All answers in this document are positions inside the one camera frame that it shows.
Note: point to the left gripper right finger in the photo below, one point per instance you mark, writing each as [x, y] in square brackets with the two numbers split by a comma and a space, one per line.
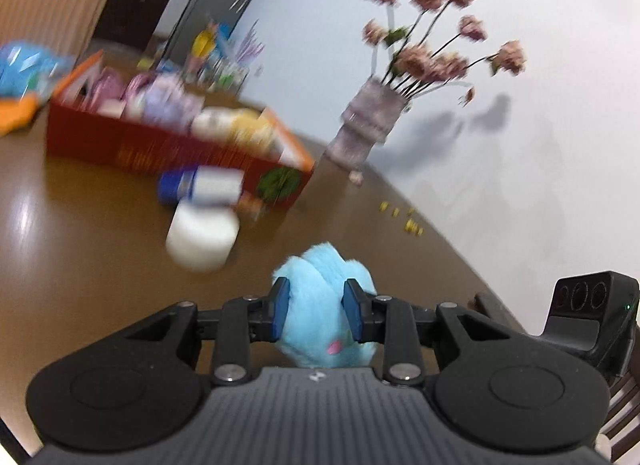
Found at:
[389, 322]

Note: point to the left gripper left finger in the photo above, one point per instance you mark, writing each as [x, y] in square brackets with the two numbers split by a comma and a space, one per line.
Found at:
[242, 322]

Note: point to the light blue plush toy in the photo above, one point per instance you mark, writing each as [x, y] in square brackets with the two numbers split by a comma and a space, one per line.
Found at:
[316, 331]

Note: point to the white foam cylinder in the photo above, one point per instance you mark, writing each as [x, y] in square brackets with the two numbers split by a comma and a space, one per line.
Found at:
[199, 238]

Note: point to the snack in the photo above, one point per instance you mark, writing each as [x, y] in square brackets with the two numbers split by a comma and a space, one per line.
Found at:
[250, 208]

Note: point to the blue white small box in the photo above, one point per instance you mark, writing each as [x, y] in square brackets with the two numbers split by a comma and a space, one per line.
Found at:
[202, 186]

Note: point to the red cardboard box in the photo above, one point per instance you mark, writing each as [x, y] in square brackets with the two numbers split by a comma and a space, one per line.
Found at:
[74, 131]

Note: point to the white yellow plush toy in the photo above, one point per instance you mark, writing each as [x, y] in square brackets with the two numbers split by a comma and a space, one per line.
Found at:
[243, 128]

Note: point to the pink knitted vase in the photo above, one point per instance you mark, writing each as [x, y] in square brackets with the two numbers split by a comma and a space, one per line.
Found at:
[367, 120]

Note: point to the pink satin scrunchie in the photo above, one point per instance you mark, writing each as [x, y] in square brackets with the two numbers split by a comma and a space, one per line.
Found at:
[111, 86]

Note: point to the orange cloth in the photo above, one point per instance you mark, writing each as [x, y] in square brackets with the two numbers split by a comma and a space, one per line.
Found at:
[16, 113]

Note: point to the blue tissue pack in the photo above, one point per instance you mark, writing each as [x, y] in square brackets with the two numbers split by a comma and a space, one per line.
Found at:
[31, 69]

